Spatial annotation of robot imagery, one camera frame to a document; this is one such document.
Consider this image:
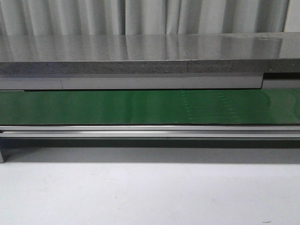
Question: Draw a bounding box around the green conveyor belt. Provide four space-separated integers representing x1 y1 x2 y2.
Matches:
0 89 300 125

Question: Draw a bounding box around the white pleated curtain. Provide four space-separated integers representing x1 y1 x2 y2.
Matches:
0 0 289 36

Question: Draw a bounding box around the grey stone slab table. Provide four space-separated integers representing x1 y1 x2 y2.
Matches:
0 32 300 75

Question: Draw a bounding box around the grey conveyor back rail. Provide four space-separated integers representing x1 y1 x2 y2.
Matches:
0 72 300 90

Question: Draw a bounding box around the aluminium conveyor front rail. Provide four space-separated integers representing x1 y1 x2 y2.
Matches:
0 125 300 139

